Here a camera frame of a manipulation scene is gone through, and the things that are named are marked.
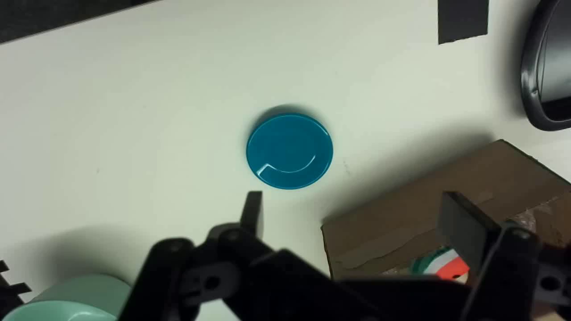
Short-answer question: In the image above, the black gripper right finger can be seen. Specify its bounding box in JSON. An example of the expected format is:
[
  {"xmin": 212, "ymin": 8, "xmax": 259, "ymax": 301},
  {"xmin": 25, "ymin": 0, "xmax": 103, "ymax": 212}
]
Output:
[{"xmin": 439, "ymin": 190, "xmax": 571, "ymax": 321}]

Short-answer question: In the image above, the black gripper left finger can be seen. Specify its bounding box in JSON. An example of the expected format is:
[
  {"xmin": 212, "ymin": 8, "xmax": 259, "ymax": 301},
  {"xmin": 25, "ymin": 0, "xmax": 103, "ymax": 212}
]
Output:
[{"xmin": 116, "ymin": 190, "xmax": 277, "ymax": 321}]

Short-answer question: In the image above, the plush watermelon slice toy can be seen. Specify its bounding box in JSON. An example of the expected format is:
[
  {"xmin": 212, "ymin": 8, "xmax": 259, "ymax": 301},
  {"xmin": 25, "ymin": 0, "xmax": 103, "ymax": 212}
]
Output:
[{"xmin": 409, "ymin": 247, "xmax": 471, "ymax": 283}]

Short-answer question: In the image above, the brown cardboard box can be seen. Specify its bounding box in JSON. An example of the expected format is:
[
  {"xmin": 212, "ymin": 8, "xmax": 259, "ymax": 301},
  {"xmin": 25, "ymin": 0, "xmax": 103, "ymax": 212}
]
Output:
[{"xmin": 319, "ymin": 137, "xmax": 571, "ymax": 321}]

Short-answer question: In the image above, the mint green bowl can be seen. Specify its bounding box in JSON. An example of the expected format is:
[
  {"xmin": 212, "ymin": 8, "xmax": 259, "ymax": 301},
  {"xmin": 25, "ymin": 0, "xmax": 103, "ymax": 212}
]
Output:
[{"xmin": 2, "ymin": 272, "xmax": 134, "ymax": 321}]

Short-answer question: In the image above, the black jagged plastic piece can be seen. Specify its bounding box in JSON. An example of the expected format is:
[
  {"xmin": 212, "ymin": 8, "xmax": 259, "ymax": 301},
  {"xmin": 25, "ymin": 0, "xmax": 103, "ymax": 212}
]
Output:
[{"xmin": 0, "ymin": 258, "xmax": 32, "ymax": 312}]

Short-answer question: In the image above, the blue round plate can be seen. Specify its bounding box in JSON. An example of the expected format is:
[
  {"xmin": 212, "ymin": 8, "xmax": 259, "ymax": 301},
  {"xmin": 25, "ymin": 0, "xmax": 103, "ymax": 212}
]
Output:
[{"xmin": 244, "ymin": 112, "xmax": 335, "ymax": 192}]

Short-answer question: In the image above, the black rounded plastic object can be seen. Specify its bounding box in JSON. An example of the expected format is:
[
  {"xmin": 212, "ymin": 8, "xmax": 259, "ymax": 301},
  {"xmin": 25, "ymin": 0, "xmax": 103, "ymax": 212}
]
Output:
[{"xmin": 517, "ymin": 0, "xmax": 571, "ymax": 131}]

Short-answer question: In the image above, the black square tape patch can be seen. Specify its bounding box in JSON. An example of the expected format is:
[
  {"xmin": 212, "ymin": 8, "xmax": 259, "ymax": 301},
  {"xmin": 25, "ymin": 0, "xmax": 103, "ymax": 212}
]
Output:
[{"xmin": 437, "ymin": 0, "xmax": 491, "ymax": 46}]

